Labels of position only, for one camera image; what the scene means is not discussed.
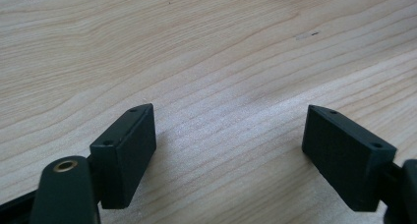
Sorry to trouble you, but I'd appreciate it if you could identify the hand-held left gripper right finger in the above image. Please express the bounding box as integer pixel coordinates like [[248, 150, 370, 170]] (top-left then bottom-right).
[[301, 104, 398, 213]]

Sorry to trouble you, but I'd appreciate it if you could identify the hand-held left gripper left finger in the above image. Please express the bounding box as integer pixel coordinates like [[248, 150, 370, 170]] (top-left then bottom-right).
[[89, 103, 157, 210]]

